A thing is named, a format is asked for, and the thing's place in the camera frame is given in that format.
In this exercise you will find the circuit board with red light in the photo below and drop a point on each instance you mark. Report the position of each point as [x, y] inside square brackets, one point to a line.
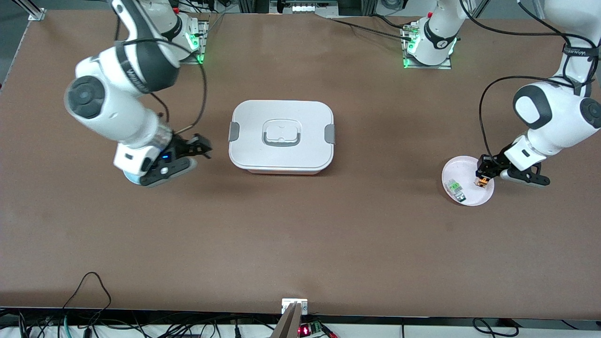
[310, 329]

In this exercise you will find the green switch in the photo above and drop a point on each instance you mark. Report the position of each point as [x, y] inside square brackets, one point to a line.
[455, 189]

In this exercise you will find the white round plate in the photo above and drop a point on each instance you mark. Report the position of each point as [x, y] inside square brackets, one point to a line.
[462, 169]

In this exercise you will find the aluminium camera mount bar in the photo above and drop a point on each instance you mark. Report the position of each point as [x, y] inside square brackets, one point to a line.
[288, 324]

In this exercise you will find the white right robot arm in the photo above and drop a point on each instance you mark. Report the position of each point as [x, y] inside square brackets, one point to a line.
[112, 112]

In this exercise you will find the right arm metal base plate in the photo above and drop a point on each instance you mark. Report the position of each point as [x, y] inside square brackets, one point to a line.
[202, 47]

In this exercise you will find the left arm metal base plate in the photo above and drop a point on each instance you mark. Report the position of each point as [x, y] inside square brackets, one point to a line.
[446, 65]

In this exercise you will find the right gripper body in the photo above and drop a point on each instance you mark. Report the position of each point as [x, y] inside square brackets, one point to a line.
[181, 145]

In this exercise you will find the white lidded storage box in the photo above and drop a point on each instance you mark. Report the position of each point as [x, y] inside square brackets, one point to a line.
[281, 155]

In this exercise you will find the aluminium frame post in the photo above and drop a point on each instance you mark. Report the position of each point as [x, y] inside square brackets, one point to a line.
[35, 13]

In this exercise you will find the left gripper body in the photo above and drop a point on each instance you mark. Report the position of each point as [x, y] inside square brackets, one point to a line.
[496, 161]

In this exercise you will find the metal frame with light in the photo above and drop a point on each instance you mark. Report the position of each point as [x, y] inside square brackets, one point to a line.
[305, 8]

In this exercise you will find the small metal bracket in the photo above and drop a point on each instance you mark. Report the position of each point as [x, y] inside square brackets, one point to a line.
[286, 305]

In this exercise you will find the light blue plate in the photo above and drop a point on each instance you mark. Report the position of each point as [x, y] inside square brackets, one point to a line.
[129, 178]

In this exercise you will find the orange switch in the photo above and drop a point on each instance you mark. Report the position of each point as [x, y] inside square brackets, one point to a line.
[481, 183]

